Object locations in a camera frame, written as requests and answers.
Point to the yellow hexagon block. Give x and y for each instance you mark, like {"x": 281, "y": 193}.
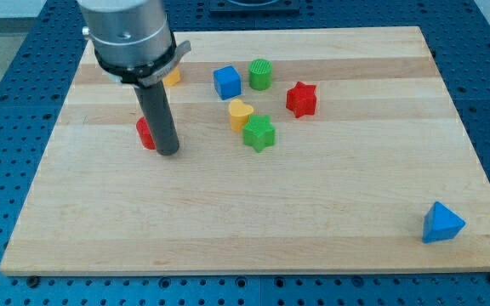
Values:
{"x": 172, "y": 78}

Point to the yellow heart block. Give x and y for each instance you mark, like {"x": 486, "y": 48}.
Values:
{"x": 239, "y": 113}

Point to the red block behind rod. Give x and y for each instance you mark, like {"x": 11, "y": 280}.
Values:
{"x": 145, "y": 134}

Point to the wooden board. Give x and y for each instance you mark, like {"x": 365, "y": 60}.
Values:
{"x": 344, "y": 191}

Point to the dark mounting plate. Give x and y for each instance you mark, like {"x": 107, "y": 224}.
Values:
{"x": 220, "y": 7}

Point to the green star block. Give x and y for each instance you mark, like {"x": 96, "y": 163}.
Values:
{"x": 259, "y": 133}

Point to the red star block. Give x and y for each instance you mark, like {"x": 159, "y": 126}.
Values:
{"x": 301, "y": 99}

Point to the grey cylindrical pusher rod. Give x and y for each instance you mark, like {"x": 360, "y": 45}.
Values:
{"x": 156, "y": 110}

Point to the green cylinder block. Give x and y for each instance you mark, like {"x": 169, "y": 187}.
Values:
{"x": 260, "y": 74}

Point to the blue triangle block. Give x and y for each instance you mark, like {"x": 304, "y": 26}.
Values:
{"x": 441, "y": 224}

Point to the blue cube block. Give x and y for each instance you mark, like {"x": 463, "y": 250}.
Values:
{"x": 227, "y": 82}

